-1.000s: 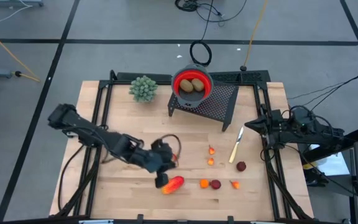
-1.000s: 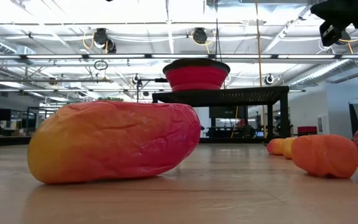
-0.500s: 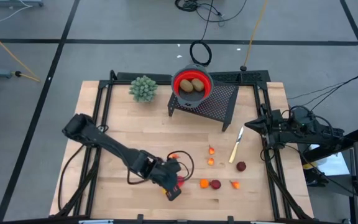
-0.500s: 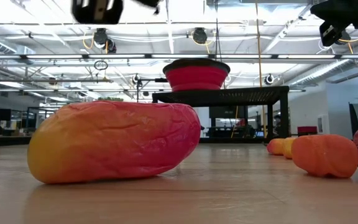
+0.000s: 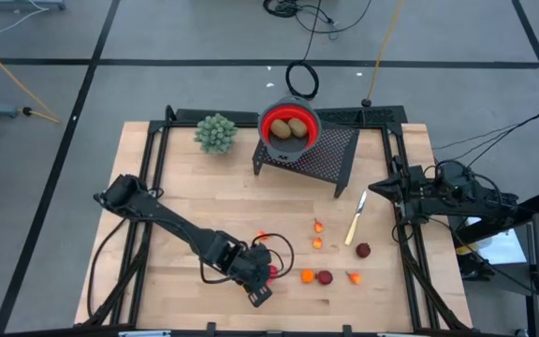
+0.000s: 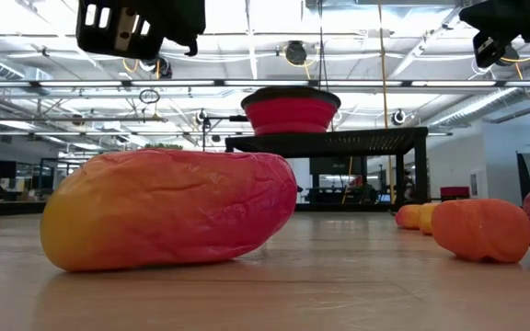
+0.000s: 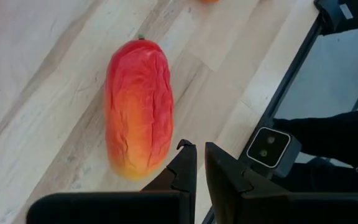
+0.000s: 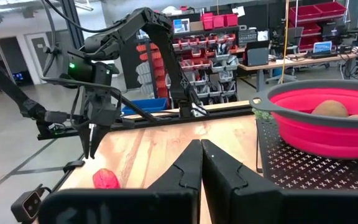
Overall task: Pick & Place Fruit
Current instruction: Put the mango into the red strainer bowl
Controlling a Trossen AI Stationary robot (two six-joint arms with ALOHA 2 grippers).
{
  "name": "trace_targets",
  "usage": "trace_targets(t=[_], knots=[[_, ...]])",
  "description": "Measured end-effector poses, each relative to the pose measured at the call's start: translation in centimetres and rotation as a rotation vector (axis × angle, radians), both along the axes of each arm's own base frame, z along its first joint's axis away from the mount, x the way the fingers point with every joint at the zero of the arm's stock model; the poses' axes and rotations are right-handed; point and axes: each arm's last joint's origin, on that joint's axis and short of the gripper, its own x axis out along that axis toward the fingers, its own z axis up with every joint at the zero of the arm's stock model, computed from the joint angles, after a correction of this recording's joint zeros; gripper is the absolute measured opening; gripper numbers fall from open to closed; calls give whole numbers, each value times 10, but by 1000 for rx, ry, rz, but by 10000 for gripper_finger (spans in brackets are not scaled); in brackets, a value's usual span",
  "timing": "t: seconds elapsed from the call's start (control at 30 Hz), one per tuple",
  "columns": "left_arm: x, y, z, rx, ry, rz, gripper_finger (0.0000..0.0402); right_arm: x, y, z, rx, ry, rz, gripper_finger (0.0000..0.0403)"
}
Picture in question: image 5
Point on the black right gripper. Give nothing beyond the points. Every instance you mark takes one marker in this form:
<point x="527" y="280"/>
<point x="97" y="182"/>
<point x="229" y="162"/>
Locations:
<point x="414" y="189"/>

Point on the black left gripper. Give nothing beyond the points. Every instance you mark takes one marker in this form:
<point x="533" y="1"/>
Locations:
<point x="251" y="264"/>

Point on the red yellow mango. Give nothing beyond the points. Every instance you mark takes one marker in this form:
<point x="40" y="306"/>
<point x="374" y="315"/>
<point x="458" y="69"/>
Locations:
<point x="274" y="272"/>

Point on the small red-orange toy fruit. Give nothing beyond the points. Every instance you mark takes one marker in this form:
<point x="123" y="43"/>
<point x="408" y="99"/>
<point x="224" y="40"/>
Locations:
<point x="261" y="234"/>
<point x="355" y="278"/>
<point x="318" y="228"/>

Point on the dark red plum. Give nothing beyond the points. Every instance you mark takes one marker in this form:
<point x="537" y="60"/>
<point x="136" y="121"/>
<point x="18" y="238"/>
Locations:
<point x="324" y="277"/>
<point x="363" y="250"/>

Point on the small yellow fruit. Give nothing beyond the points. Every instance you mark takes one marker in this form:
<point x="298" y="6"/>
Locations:
<point x="317" y="243"/>

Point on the red collapsible bowl grey rim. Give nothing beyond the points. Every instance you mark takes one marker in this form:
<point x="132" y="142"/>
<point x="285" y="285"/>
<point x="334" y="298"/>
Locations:
<point x="288" y="112"/>

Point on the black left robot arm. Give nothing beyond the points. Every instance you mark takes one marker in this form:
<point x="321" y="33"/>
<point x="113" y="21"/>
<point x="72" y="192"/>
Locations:
<point x="176" y="224"/>

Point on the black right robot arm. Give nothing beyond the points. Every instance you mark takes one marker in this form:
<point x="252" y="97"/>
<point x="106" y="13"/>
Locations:
<point x="485" y="201"/>

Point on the black perforated metal shelf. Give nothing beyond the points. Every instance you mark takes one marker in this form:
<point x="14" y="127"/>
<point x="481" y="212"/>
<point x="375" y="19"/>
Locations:
<point x="330" y="156"/>

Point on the black clamp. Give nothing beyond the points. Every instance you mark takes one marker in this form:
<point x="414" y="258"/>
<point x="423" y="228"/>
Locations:
<point x="346" y="329"/>
<point x="211" y="327"/>

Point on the green succulent in white pot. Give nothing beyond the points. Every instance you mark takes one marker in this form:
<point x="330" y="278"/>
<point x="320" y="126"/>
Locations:
<point x="215" y="134"/>

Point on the black diagonal support beam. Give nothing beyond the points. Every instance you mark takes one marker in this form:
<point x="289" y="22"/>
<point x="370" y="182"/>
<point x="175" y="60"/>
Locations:
<point x="536" y="203"/>

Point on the black aluminium table frame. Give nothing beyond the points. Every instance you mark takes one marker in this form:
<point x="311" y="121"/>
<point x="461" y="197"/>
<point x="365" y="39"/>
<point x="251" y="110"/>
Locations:
<point x="377" y="115"/>

